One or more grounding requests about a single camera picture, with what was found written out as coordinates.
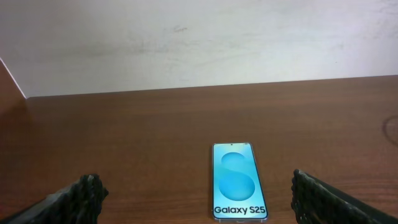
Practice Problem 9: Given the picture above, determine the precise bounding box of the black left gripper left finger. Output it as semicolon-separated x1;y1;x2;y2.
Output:
1;174;109;224

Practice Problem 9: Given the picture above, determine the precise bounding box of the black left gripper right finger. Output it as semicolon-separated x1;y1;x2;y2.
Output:
291;169;397;224

